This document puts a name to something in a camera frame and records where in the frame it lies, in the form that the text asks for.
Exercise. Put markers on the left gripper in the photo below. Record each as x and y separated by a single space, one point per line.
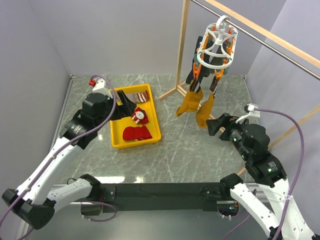
126 109

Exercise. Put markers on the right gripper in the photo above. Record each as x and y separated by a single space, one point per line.
225 120

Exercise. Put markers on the mustard yellow sock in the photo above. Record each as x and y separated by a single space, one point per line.
192 99
204 111

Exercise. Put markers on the white round clip hanger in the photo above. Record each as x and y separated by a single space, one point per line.
216 50

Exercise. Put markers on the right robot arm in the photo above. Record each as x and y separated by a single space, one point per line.
284 221

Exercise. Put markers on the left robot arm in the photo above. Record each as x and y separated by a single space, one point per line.
34 201

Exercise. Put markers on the red white patterned sock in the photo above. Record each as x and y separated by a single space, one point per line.
139 116

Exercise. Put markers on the grey sock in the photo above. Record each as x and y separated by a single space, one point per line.
133 97

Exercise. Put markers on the yellow plastic tray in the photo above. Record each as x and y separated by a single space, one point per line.
117 127

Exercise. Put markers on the black base bar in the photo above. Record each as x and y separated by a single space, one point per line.
205 196

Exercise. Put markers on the metal hanging rod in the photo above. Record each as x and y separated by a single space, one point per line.
270 36

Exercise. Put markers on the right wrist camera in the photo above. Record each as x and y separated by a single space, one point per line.
251 113

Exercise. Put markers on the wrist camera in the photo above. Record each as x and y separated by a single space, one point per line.
251 113
99 85

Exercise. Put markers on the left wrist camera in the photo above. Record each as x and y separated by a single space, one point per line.
99 85

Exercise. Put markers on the aluminium rail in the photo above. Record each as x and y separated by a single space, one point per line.
24 230

